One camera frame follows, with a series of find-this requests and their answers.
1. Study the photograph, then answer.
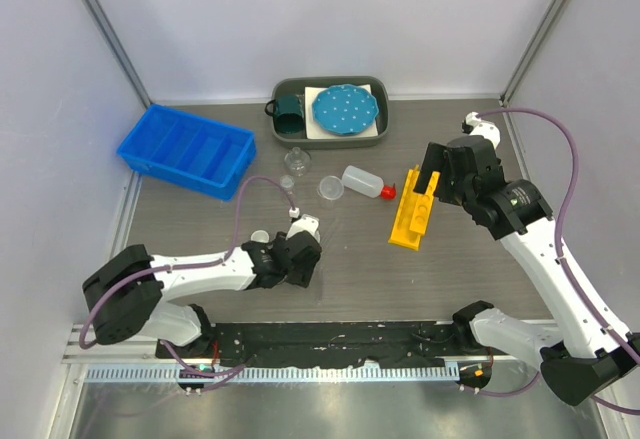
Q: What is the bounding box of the yellow test tube rack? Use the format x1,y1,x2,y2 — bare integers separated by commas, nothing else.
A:
388,166,440,251

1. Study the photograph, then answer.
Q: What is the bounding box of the blue plastic divided bin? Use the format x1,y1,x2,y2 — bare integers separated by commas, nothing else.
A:
117,104,257,201

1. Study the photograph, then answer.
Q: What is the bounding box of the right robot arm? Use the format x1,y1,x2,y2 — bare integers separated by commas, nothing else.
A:
414,135,639,406

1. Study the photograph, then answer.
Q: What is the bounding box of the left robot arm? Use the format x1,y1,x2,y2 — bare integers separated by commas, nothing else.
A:
79,230,322,358

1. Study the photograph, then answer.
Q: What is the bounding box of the clear plastic beaker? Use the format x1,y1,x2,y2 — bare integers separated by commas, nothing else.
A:
317,175,344,208

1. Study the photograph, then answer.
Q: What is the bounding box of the small clear glass flask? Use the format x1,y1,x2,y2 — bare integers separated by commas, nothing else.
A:
279,175,295,205

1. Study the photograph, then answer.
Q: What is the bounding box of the white squeeze bottle red cap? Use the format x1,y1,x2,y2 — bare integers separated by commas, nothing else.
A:
341,165,397,200

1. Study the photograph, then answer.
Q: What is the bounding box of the clear round glass flask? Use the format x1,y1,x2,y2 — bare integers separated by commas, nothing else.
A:
284,147,311,177

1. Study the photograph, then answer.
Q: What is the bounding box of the blue dotted plate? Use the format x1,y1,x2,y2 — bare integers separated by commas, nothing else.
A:
311,83,380,139

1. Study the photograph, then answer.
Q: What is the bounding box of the white square paper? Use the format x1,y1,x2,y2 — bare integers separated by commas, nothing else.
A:
304,77,387,142

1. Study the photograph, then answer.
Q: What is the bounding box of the dark green mug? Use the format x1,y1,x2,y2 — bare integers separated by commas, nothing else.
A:
264,94,305,135

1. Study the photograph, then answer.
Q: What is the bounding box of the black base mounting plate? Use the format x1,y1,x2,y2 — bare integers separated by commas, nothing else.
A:
154,319,514,370

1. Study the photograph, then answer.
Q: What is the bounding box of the grey plastic tray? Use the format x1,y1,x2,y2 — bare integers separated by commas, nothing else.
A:
269,76,390,149

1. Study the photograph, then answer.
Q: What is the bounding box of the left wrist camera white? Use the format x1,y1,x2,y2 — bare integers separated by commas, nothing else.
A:
286,207,320,242

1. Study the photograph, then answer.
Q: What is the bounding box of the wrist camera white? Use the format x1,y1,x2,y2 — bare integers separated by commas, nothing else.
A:
286,207,320,242
461,112,501,149

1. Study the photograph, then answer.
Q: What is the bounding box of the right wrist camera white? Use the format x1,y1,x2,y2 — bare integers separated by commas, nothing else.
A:
461,112,501,149

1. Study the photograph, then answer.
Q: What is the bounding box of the white slotted cable duct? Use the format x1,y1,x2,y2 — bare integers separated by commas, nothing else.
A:
84,361,459,384

